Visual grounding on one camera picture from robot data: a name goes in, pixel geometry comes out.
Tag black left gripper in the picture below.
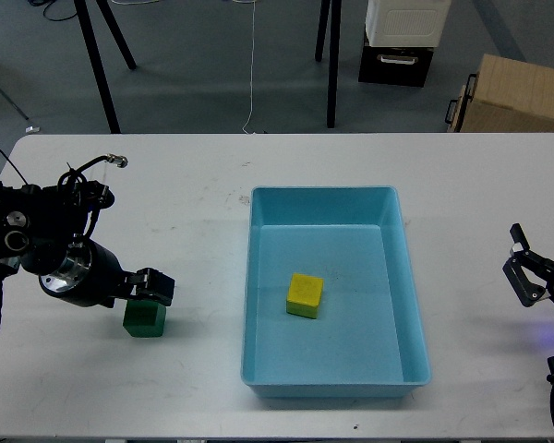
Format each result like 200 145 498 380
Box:
39 240 175 308

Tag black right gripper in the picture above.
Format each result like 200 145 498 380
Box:
502 223 554 307

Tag green wooden block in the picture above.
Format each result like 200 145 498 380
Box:
123 300 166 338

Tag yellow wooden block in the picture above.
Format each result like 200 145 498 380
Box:
286 273 324 319

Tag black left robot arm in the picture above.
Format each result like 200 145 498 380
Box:
0 154 175 338

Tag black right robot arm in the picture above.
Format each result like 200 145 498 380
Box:
502 223 554 307

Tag light blue plastic box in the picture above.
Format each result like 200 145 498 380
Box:
241 186 431 398

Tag white appliance box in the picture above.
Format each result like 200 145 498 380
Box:
365 0 452 48

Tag black left tripod legs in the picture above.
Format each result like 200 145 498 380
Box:
72 0 139 135

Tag black tripod legs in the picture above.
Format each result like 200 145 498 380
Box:
314 0 343 128
72 0 139 135

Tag black storage crate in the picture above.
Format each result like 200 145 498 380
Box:
358 38 435 88

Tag black right tripod legs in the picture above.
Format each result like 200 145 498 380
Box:
314 0 343 128

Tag wooden box with handles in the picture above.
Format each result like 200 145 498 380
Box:
445 54 554 133

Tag white hanging cable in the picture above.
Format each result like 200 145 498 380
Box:
233 0 259 136

